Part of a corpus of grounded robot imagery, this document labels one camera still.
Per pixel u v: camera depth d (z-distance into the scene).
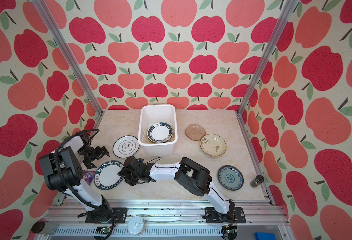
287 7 0.70
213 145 1.01
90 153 0.78
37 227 0.63
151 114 1.04
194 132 1.08
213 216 0.73
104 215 0.68
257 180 0.76
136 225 0.67
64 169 0.49
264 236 0.68
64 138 0.85
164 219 0.75
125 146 1.01
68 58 0.88
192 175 0.55
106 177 0.87
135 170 0.68
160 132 1.04
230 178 0.86
